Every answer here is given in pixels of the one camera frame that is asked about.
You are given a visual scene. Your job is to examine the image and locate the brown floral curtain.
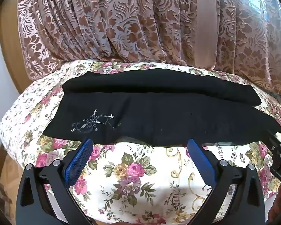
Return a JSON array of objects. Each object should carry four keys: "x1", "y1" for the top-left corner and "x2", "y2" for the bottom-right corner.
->
[{"x1": 17, "y1": 0, "x2": 281, "y2": 95}]

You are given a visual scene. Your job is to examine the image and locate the black pants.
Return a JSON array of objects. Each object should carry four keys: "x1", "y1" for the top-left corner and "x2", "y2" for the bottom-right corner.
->
[{"x1": 43, "y1": 68, "x2": 281, "y2": 146}]

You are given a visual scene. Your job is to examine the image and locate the wooden panel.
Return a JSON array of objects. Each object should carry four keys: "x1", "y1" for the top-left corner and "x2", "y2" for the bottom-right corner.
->
[{"x1": 0, "y1": 5, "x2": 34, "y2": 95}]

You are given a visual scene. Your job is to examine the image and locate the floral bed sheet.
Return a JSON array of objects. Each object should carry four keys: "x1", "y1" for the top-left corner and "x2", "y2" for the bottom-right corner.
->
[{"x1": 0, "y1": 60, "x2": 281, "y2": 225}]

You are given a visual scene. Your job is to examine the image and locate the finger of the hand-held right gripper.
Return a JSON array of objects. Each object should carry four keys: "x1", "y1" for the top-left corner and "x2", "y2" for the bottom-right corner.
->
[{"x1": 265, "y1": 131, "x2": 281, "y2": 156}]

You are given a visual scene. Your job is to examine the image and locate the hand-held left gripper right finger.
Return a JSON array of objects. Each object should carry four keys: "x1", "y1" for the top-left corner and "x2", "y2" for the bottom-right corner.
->
[{"x1": 187, "y1": 139, "x2": 266, "y2": 225}]

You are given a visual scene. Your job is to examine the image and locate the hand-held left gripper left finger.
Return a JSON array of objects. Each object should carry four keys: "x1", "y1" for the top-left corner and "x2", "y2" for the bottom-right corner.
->
[{"x1": 17, "y1": 138, "x2": 94, "y2": 225}]

